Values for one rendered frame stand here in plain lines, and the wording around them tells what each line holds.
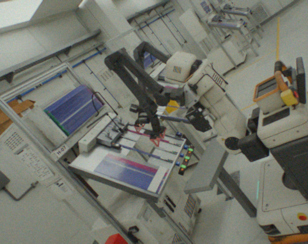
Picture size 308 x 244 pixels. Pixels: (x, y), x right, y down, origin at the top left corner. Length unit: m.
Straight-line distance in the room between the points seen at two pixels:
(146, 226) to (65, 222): 1.69
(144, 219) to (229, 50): 4.96
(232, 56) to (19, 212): 5.15
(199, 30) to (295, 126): 5.17
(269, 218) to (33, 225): 2.54
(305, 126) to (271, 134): 0.15
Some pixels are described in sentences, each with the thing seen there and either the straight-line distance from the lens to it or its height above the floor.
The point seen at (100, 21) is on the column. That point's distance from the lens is 5.42.
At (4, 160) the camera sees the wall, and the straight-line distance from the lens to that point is 3.56.
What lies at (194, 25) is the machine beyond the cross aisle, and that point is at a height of 1.37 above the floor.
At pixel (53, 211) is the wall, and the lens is 3.63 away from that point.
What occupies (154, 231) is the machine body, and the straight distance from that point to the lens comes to 2.21.
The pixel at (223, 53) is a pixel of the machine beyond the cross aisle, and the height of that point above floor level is 0.46.
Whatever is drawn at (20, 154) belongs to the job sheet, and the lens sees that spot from 2.38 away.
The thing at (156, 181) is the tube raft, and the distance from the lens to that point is 1.94.
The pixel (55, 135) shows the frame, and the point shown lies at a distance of 2.15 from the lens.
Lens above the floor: 1.48
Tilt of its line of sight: 11 degrees down
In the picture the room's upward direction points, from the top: 39 degrees counter-clockwise
